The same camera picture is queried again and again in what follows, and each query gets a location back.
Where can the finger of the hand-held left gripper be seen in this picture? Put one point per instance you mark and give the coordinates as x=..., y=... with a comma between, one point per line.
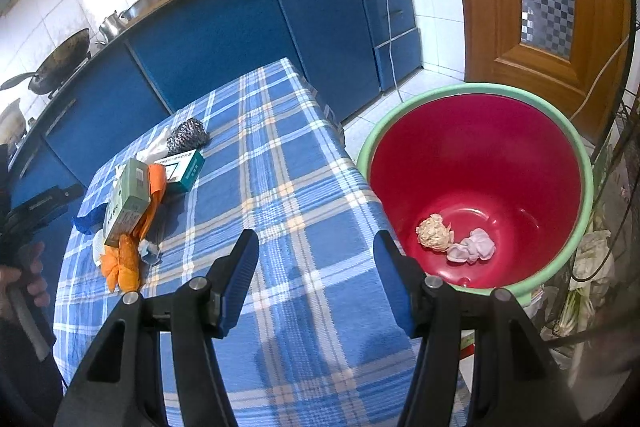
x=55, y=199

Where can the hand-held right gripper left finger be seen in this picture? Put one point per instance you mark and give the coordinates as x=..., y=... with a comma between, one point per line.
x=240, y=272

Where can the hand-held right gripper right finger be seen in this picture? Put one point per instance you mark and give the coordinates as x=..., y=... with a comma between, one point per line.
x=392, y=277

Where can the yellow sponge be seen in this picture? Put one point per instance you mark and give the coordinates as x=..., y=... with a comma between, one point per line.
x=125, y=207

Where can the orange plastic wrapper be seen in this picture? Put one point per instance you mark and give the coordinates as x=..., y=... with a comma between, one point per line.
x=157, y=182
x=122, y=264

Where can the red bucket with green rim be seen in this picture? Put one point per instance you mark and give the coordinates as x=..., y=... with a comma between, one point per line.
x=475, y=167

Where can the person's left forearm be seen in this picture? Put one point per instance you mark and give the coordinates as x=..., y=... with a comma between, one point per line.
x=25, y=382

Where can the person's left hand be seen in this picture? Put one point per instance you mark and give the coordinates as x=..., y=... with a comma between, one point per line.
x=36, y=262

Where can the blue plastic wrapper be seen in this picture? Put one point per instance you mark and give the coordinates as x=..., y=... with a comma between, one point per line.
x=90, y=219

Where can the beige crumpled paper ball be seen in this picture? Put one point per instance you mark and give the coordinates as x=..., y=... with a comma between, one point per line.
x=434, y=233

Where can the white crumpled tissue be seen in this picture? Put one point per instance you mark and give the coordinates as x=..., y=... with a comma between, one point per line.
x=475, y=247

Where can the small white blue wrapper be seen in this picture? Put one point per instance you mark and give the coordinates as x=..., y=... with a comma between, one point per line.
x=148, y=251

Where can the blue plaid tablecloth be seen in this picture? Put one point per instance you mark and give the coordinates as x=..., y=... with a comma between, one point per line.
x=280, y=187

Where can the teal and white box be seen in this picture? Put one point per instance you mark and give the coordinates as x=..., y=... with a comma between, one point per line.
x=189, y=172

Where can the white plastic bag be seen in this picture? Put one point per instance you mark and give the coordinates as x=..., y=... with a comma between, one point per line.
x=155, y=147

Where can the black wok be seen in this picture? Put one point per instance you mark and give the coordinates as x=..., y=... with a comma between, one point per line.
x=60, y=59

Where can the steel wool scrubber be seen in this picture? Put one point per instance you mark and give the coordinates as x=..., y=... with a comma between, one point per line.
x=187, y=134

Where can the small steel pot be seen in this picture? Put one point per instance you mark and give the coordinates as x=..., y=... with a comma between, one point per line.
x=111, y=27

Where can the green leafy vegetables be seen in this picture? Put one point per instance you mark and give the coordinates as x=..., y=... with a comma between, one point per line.
x=592, y=257

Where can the steel basin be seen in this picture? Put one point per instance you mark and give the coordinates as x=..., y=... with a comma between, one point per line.
x=142, y=4

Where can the blue kitchen cabinet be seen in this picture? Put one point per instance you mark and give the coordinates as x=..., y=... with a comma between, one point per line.
x=210, y=37

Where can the wooden door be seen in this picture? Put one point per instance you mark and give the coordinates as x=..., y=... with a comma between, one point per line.
x=485, y=7

